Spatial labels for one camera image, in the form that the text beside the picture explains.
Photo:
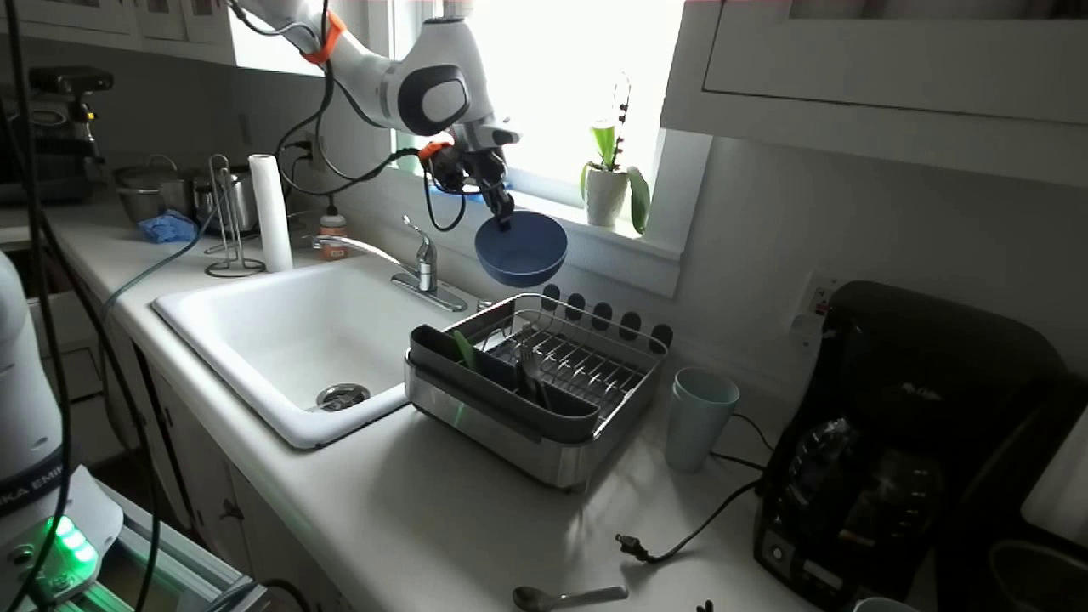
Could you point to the white kitchen sink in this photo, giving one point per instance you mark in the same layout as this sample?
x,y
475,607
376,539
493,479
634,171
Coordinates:
x,y
282,329

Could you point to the pale green plastic cup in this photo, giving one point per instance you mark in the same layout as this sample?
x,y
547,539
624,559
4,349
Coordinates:
x,y
698,419

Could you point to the robot cart with green lights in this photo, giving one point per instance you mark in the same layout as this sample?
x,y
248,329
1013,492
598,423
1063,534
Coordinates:
x,y
170,564

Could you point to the metal table knife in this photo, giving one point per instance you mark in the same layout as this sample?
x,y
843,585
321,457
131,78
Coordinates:
x,y
547,390

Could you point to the white framed window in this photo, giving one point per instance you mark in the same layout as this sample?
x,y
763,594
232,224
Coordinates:
x,y
578,78

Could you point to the metal fork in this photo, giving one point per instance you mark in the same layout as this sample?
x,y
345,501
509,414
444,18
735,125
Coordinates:
x,y
527,376

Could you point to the stainless steel canister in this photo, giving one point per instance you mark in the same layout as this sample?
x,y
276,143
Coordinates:
x,y
234,206

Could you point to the blue bowl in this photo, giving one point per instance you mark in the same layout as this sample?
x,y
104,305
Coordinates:
x,y
527,256

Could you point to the chrome faucet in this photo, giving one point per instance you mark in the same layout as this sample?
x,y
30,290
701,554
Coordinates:
x,y
426,266

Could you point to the white paper towel roll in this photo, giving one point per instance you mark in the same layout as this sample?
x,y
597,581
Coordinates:
x,y
273,216

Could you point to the orchid in white pot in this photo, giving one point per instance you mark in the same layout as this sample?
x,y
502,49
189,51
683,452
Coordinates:
x,y
605,195

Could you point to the white wall outlet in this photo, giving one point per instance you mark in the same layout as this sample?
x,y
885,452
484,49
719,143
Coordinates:
x,y
810,306

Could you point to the small bottle with red label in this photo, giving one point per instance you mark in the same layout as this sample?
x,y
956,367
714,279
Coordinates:
x,y
330,237

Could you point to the white base cabinet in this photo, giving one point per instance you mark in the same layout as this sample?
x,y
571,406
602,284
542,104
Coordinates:
x,y
170,444

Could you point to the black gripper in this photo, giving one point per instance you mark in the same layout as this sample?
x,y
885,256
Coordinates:
x,y
475,171

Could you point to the black countertop appliance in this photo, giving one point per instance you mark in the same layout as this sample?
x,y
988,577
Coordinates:
x,y
52,155

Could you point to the large white wall cabinet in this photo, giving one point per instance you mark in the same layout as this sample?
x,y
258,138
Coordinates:
x,y
885,78

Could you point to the black coffee maker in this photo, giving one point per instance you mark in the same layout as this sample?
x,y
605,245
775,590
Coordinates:
x,y
906,444

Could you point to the blue crumpled cloth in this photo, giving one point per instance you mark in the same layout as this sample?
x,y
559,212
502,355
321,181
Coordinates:
x,y
169,224

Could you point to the round sink drain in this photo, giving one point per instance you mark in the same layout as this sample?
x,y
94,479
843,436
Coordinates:
x,y
340,395

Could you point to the stainless dish drying rack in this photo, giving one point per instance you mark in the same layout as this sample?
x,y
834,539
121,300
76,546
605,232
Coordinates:
x,y
510,444

